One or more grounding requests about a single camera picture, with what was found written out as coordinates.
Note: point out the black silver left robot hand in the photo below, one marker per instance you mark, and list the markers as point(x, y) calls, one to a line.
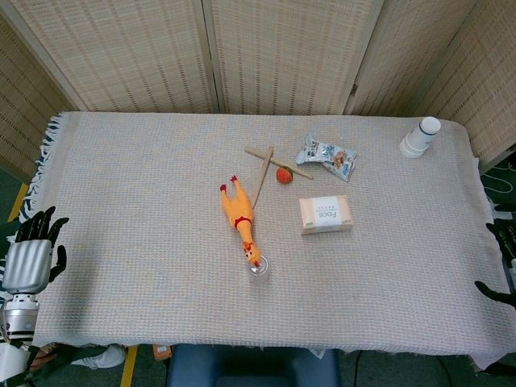
point(28, 262)

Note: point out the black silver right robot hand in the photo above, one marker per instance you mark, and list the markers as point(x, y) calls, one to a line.
point(506, 238)

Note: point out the face tissue pack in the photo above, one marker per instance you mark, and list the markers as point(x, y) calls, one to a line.
point(324, 215)

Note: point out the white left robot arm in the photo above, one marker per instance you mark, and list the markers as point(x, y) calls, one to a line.
point(20, 314)

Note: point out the white shoe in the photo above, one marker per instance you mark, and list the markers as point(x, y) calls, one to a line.
point(102, 356)

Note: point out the woven beige tablecloth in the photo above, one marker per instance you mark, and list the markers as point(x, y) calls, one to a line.
point(161, 242)

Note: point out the small orange box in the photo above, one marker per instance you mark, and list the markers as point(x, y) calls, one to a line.
point(161, 351)

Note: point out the blue white snack bag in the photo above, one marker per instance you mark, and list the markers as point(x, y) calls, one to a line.
point(326, 157)

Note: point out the metal screen hinge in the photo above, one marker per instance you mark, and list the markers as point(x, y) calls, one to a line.
point(354, 89)

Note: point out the yellow rubber chicken toy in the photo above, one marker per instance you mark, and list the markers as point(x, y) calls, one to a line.
point(240, 213)

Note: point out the orange ball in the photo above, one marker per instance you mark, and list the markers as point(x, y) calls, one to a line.
point(284, 175)

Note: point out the clear plastic cup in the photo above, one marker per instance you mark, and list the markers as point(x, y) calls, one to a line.
point(259, 272)

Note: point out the blue padded seat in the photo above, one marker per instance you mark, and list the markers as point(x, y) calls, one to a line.
point(250, 367)

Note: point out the tapered wooden stick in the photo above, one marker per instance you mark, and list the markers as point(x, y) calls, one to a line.
point(262, 177)

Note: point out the woven folding screen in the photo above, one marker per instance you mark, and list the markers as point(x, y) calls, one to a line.
point(282, 52)

